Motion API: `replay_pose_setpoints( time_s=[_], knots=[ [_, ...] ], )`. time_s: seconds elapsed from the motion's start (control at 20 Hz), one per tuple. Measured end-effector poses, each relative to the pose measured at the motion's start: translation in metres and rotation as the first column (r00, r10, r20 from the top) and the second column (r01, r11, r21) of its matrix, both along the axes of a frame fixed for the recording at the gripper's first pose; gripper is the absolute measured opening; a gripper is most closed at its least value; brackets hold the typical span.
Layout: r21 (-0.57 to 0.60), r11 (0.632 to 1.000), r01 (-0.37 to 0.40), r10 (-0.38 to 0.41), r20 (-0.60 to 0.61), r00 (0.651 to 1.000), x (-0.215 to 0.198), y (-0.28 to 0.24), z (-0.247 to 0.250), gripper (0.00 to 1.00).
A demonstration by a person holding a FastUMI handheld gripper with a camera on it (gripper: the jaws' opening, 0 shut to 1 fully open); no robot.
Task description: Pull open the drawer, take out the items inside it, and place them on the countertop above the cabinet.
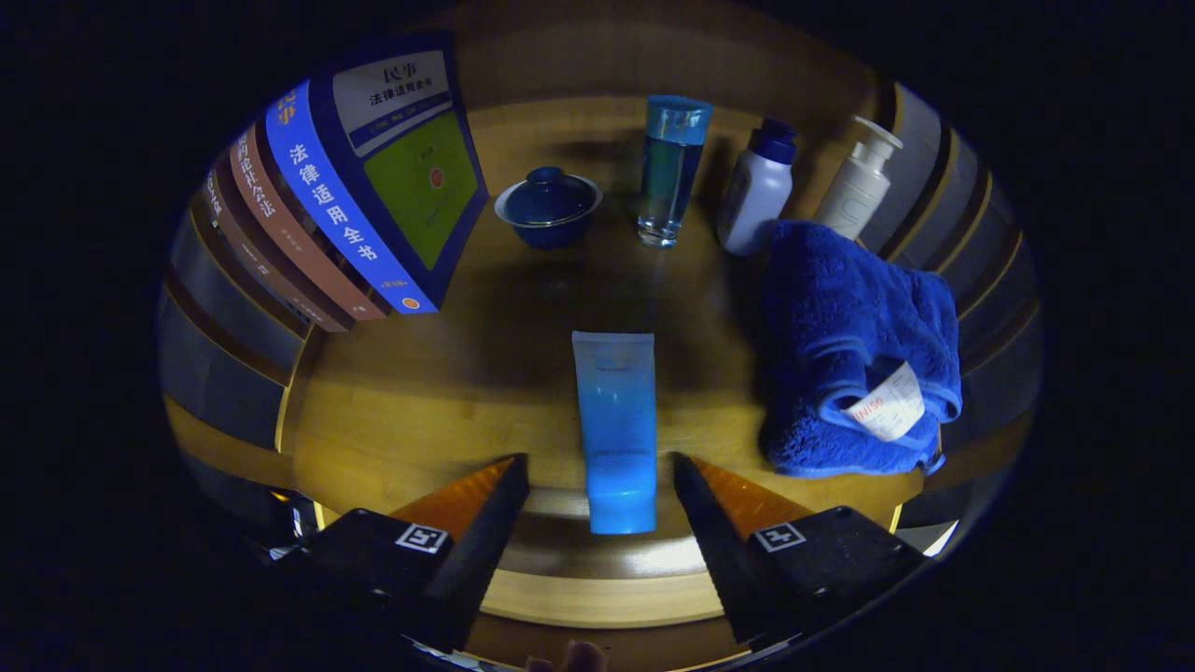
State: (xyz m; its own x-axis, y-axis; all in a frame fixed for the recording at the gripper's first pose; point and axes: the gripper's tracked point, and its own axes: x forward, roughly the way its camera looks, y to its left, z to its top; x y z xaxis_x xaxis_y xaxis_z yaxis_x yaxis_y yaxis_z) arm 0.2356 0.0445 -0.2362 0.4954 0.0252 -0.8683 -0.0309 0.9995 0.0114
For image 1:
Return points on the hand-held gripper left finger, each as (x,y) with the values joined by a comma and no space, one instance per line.
(476,551)

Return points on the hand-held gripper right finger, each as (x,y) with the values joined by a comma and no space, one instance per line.
(719,551)

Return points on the blue cosmetic tube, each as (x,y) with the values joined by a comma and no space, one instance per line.
(616,429)

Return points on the wooden countertop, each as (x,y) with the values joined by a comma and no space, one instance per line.
(448,392)

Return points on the wooden cabinet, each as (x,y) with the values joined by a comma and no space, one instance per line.
(579,56)

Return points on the blue towel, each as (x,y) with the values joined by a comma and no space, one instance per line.
(831,327)

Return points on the white bottle with blue cap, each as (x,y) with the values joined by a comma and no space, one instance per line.
(754,201)

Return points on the blue lidded teacup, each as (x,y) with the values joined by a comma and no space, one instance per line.
(548,205)

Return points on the reddish brown book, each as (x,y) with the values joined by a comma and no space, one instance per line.
(289,233)

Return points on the dark brown book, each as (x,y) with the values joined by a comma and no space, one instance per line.
(252,257)

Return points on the blue book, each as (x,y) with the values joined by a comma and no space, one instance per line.
(411,187)

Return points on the clear blue bottle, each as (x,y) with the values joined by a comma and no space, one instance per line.
(670,177)

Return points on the white pump bottle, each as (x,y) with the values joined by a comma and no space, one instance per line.
(854,196)

